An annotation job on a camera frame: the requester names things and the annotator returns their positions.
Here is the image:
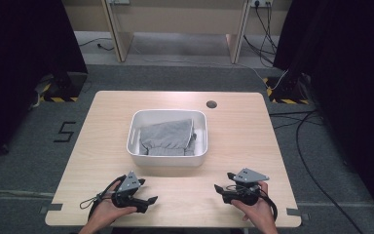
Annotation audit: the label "beige wooden desk frame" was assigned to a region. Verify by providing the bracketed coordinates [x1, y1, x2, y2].
[61, 0, 294, 64]

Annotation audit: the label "black curtain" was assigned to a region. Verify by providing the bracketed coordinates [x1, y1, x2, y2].
[0, 0, 89, 172]
[272, 0, 374, 225]

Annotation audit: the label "grey tape strip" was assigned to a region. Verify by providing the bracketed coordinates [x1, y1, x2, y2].
[39, 203, 64, 215]
[285, 208, 310, 222]

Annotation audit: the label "white wall socket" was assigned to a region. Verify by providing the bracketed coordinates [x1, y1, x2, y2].
[250, 0, 274, 9]

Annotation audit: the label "bundle of black socket cables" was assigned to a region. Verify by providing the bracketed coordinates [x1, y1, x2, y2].
[243, 2, 279, 66]

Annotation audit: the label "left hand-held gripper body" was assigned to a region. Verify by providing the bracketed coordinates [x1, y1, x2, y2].
[111, 171, 147, 210]

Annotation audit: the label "short black floor cable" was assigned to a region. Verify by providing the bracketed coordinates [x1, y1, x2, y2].
[78, 37, 116, 53]

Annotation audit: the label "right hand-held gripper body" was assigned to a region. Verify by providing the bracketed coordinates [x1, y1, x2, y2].
[223, 167, 271, 207]

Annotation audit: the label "person's right hand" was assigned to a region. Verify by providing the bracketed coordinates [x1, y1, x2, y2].
[230, 180, 275, 226]

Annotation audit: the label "white floor cable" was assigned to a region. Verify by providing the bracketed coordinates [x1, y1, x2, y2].
[131, 42, 289, 92]

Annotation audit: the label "white plastic basin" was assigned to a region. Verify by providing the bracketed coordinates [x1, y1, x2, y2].
[126, 108, 208, 168]

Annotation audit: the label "person's left hand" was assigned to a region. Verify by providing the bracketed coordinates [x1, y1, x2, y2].
[90, 194, 138, 229]

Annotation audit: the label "stand base with striped tape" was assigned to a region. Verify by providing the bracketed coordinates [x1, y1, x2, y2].
[262, 75, 312, 105]
[33, 71, 89, 103]

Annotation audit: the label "grey shorts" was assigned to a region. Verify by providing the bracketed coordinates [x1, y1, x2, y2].
[138, 118, 198, 157]

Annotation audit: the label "black tape floor marking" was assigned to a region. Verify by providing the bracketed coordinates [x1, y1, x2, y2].
[53, 121, 78, 143]

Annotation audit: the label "long black floor cable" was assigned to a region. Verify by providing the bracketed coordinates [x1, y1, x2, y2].
[268, 109, 366, 234]

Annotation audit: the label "black looped gripper cable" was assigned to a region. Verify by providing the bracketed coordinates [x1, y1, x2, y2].
[79, 174, 128, 222]

